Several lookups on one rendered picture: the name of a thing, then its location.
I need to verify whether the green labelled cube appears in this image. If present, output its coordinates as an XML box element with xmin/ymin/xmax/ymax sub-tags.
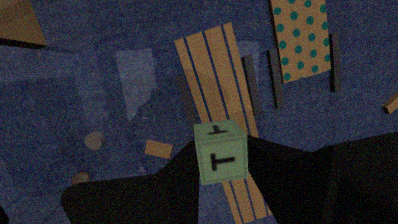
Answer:
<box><xmin>194</xmin><ymin>119</ymin><xmax>249</xmax><ymax>186</ymax></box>

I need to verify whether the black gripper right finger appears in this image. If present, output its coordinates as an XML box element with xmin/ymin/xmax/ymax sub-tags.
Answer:
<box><xmin>247</xmin><ymin>132</ymin><xmax>398</xmax><ymax>224</ymax></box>

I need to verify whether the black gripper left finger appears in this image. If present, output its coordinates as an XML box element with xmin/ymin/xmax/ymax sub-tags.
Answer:
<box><xmin>61</xmin><ymin>140</ymin><xmax>200</xmax><ymax>224</ymax></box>

